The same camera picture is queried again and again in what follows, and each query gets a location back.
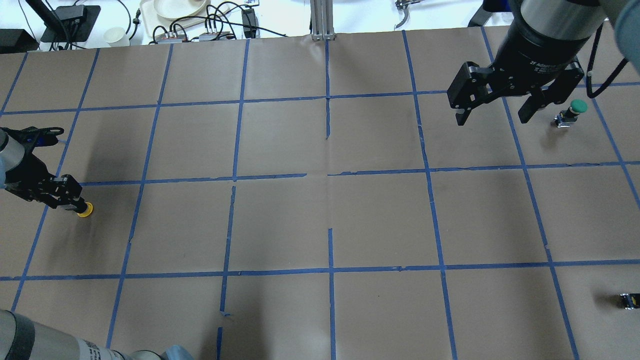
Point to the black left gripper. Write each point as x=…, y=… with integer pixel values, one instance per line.
x=24, y=171

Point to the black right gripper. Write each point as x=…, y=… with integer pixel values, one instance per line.
x=537, y=54

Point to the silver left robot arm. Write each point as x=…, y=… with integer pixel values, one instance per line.
x=30, y=137

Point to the green push button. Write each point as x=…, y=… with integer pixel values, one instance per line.
x=569, y=116

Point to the black monitor stand base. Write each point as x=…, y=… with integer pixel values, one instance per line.
x=72, y=24

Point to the metal clamp tool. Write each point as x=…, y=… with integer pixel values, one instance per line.
x=408, y=10

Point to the white paper cup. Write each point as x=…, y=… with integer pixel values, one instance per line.
x=116, y=37

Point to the beige tray with plate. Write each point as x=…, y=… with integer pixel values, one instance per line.
x=161, y=13

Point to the black power adapter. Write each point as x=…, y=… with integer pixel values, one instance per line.
x=249, y=23

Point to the aluminium frame post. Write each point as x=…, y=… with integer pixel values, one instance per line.
x=322, y=20

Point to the small black switch block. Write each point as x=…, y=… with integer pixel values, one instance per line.
x=629, y=300

